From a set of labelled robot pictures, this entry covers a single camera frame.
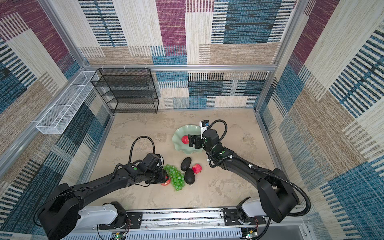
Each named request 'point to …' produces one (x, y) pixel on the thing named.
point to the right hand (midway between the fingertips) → (196, 136)
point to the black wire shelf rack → (127, 90)
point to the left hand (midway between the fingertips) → (167, 176)
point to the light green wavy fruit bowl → (184, 130)
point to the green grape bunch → (177, 179)
